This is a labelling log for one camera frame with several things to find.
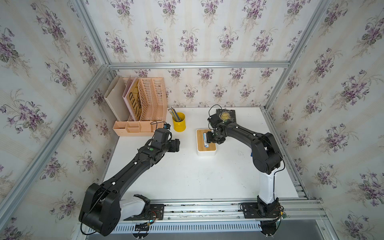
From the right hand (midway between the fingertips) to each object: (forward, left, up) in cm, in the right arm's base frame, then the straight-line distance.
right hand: (211, 140), depth 96 cm
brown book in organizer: (+19, +51, +19) cm, 58 cm away
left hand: (-8, +22, +10) cm, 25 cm away
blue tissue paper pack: (-4, +4, +2) cm, 6 cm away
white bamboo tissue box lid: (-6, +7, +2) cm, 10 cm away
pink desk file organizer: (+33, +50, +4) cm, 60 cm away
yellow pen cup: (+10, +22, +3) cm, 24 cm away
